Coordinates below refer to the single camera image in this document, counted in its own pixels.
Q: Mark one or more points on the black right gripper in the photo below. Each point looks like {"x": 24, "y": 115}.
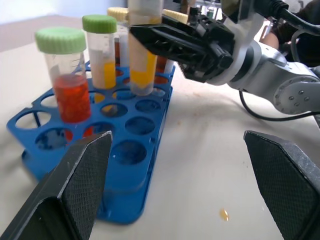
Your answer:
{"x": 220, "y": 50}

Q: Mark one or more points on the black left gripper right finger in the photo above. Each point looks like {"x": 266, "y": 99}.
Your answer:
{"x": 287, "y": 180}

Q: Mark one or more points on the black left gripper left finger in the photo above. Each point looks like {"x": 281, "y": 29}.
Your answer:
{"x": 75, "y": 180}

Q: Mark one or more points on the yellow liquid test tube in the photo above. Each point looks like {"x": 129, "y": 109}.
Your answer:
{"x": 141, "y": 72}

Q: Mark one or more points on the blue test tube rack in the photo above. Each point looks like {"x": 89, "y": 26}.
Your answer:
{"x": 140, "y": 140}

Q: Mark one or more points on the cream-capped orange liquid tube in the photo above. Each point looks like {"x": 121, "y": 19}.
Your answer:
{"x": 178, "y": 16}
{"x": 117, "y": 13}

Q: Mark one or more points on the orange liquid drop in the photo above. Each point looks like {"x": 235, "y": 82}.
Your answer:
{"x": 224, "y": 215}

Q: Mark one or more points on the green-capped yellow liquid tube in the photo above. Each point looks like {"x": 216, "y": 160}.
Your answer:
{"x": 102, "y": 62}

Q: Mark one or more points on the green-capped red liquid tube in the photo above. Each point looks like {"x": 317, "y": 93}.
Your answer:
{"x": 72, "y": 100}

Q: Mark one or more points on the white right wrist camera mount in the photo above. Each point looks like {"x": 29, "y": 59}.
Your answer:
{"x": 247, "y": 27}

